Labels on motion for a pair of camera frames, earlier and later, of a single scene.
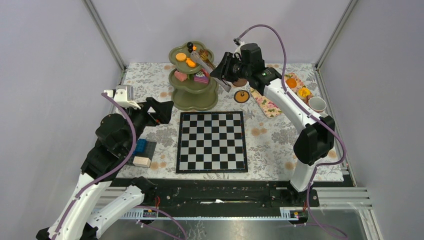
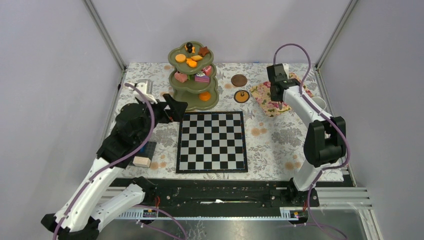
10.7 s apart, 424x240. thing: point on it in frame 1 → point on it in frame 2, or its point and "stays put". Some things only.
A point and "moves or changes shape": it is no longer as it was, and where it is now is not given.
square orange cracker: [203, 56] → [196, 58]
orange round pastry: [291, 82] moves or changes shape
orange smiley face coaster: [241, 96] stays put
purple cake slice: [201, 78] stays put
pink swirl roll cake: [181, 76] stays put
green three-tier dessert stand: [192, 85] stays put
